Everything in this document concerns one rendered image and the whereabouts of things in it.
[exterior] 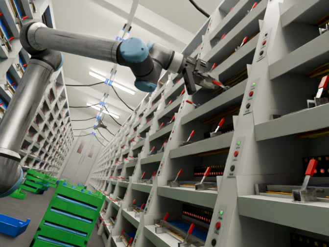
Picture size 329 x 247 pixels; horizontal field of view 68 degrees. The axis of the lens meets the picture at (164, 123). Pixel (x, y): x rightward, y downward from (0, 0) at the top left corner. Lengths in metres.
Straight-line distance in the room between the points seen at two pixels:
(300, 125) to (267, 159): 0.17
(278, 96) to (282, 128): 0.19
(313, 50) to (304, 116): 0.19
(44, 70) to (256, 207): 1.06
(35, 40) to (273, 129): 0.98
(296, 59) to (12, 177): 1.10
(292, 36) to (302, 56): 0.22
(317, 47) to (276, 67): 0.13
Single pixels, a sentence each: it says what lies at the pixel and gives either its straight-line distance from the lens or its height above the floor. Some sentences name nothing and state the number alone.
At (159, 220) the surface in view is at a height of 0.39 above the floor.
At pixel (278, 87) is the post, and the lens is 0.83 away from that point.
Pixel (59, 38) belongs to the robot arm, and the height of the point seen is 0.92.
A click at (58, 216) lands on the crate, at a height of 0.20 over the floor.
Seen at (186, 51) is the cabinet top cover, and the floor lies 1.77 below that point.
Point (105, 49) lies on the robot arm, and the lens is 0.96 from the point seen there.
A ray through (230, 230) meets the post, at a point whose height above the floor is 0.46.
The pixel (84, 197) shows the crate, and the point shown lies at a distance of 1.68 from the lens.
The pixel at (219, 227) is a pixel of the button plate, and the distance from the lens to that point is 0.70.
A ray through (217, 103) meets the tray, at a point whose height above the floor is 0.92.
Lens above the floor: 0.46
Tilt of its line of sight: 18 degrees up
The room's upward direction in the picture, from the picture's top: 20 degrees clockwise
